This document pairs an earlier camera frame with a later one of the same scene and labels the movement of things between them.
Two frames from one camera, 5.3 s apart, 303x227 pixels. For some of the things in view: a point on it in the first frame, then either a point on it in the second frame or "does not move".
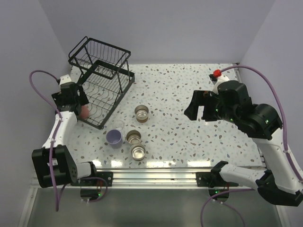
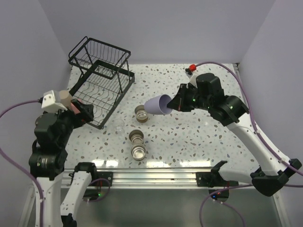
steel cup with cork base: (141, 112) does not move
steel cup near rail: (138, 152) does not move
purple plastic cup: (114, 137) to (158, 105)
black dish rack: (104, 75) does not move
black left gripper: (81, 97) to (86, 115)
